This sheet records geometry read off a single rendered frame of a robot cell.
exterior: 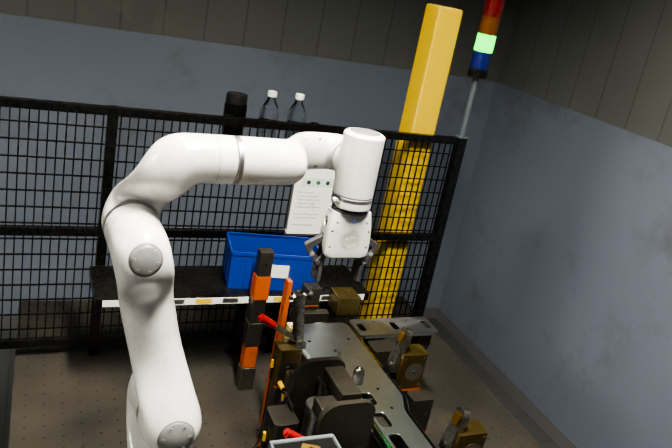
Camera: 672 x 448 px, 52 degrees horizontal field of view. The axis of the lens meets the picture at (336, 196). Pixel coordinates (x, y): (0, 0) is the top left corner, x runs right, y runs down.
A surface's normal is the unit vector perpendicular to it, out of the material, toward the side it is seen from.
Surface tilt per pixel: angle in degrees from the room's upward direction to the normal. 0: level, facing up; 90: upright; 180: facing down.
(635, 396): 90
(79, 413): 0
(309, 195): 90
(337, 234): 89
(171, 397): 63
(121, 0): 90
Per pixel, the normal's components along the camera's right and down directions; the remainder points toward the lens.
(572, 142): -0.91, -0.04
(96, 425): 0.18, -0.93
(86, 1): 0.37, 0.36
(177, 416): 0.43, -0.09
